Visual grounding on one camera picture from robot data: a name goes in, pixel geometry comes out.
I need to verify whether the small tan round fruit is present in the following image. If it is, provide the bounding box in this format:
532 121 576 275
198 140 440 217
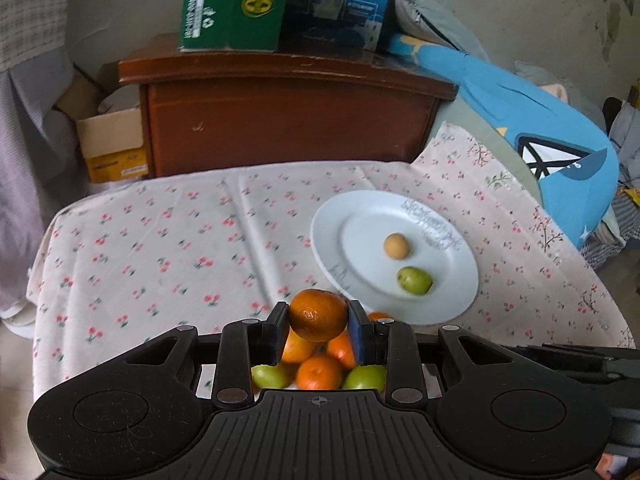
383 232 412 261

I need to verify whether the white plate with line drawing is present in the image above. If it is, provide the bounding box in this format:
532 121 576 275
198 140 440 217
310 190 480 326

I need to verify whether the grey zipped pillow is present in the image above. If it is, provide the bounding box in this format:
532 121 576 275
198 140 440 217
395 0 493 63

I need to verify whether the large green jujube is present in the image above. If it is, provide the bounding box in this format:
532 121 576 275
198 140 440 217
342 365 387 393

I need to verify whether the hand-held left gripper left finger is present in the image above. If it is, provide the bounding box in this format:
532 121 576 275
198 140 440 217
119 301 291 410

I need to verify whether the blue printed pillow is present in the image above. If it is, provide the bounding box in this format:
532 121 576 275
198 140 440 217
387 34 621 251

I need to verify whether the grey striped basket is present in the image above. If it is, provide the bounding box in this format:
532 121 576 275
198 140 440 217
580 192 640 266

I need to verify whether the green carton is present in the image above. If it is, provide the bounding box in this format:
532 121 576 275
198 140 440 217
178 0 293 54

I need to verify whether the checkered cloth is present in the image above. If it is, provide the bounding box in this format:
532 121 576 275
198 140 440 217
0 0 76 68

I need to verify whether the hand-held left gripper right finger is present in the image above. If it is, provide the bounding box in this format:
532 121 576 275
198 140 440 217
347 299 532 407

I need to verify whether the large pale orange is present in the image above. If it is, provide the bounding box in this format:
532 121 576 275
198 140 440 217
281 327 328 365

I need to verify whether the open cardboard box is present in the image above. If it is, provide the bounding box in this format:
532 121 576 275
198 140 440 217
54 62 149 184

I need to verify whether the blue and white carton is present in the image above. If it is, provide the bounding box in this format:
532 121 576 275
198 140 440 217
277 0 399 53

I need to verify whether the small green jujube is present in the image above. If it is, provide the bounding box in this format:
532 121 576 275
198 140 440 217
397 266 434 296

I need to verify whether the cherry print tablecloth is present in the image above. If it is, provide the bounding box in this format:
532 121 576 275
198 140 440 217
27 121 637 401

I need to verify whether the brown wooden nightstand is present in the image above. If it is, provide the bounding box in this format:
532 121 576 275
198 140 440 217
118 32 460 179

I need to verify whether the lilac cloth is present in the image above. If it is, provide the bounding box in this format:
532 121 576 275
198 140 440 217
0 50 91 311

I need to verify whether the grey green bedding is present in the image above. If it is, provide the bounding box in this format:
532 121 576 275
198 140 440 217
435 87 548 206

